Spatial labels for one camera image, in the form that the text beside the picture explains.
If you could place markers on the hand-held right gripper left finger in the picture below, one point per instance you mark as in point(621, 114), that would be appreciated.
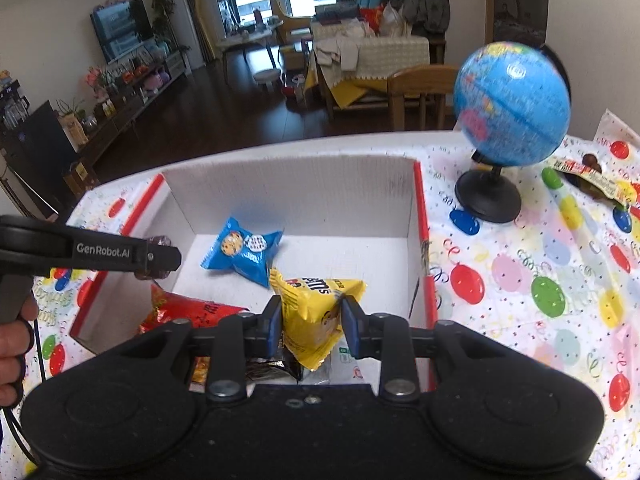
point(275, 327)

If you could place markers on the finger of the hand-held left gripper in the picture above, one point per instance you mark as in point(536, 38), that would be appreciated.
point(167, 260)

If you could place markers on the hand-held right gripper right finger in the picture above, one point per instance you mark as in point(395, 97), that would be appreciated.
point(349, 327)

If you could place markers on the yellow snack packet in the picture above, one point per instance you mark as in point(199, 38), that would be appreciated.
point(310, 320)

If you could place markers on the dark snack packet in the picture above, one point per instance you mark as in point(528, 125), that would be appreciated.
point(272, 367)

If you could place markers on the pale green snack packet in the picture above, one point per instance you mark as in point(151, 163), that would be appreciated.
point(345, 372)

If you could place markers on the blue snack packet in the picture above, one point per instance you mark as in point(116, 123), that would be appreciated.
point(240, 252)

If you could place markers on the red cardboard box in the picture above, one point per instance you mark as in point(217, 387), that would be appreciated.
point(325, 195)

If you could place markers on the person's left hand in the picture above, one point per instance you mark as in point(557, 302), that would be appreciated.
point(12, 345)

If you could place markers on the black cabinet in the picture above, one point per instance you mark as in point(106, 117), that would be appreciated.
point(40, 160)

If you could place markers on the dark television console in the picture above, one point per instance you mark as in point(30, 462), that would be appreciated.
point(120, 115)

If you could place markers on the balloon print tablecloth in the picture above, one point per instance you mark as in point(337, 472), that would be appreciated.
point(525, 270)

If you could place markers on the small round stool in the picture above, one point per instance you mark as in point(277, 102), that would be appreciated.
point(266, 77)

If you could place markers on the coffee table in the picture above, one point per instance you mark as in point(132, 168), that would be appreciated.
point(245, 45)

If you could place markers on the flat screen television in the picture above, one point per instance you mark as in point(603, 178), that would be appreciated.
point(122, 30)

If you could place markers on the white tower air conditioner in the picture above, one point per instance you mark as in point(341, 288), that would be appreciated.
point(185, 15)

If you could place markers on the wooden chair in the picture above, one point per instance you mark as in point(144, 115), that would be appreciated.
point(420, 90)

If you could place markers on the tall green plant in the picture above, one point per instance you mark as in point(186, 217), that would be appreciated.
point(162, 10)

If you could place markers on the wooden armchair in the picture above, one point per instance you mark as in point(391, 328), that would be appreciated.
point(290, 20)

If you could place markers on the blue desk globe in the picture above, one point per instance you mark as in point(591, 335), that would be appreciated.
point(515, 105)

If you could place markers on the brown and yellow wrapper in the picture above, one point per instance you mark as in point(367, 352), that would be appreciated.
point(595, 180)

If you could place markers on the pile of clothes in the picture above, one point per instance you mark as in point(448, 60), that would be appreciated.
point(420, 5)

